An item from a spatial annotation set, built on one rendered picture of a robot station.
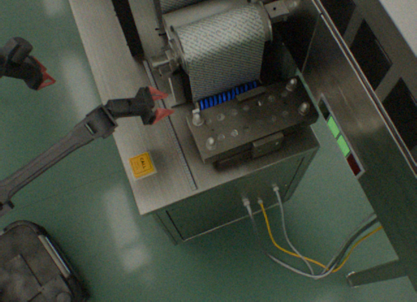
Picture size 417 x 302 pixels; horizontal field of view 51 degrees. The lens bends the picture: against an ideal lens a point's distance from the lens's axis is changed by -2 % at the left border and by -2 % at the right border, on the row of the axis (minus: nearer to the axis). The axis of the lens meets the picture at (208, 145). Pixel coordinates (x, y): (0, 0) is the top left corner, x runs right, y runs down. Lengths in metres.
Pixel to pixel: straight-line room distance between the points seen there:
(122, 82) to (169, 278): 1.10
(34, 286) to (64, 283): 0.15
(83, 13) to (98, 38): 0.14
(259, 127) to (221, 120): 0.13
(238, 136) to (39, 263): 1.26
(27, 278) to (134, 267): 0.53
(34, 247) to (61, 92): 0.99
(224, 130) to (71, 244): 1.33
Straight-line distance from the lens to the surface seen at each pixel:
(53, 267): 2.25
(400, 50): 0.91
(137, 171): 1.50
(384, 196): 1.18
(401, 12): 0.92
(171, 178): 1.51
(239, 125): 1.42
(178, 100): 1.59
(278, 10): 1.33
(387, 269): 1.86
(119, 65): 1.72
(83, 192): 2.53
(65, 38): 3.01
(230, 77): 1.41
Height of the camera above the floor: 2.33
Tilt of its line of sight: 69 degrees down
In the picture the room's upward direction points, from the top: 6 degrees counter-clockwise
